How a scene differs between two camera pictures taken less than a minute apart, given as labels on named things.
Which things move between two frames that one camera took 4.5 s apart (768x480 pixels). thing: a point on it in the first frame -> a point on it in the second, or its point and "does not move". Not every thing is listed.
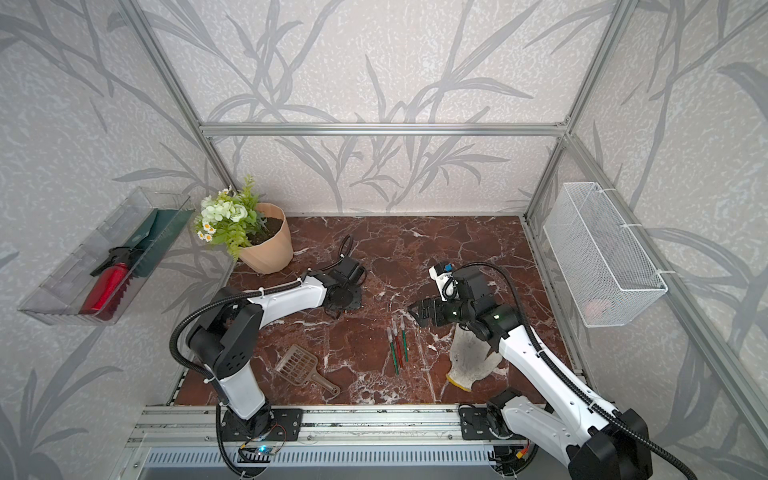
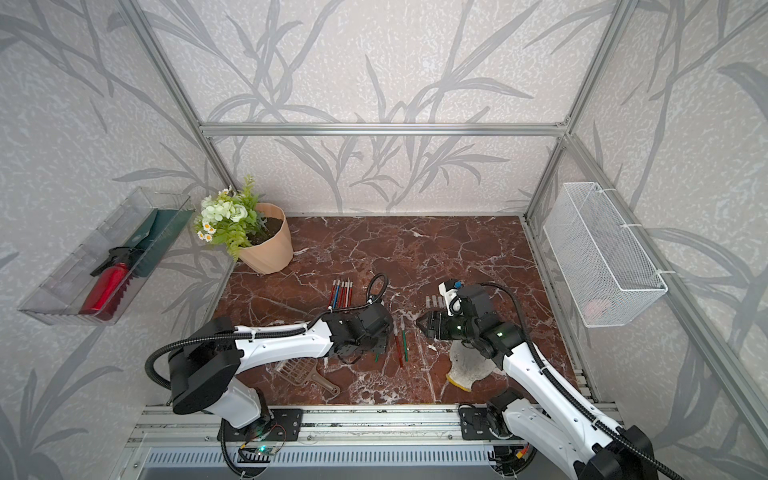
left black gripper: (356, 305) -> (383, 337)
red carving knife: (398, 345) does not move
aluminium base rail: (323, 426) does not move
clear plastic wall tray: (104, 273) does not move
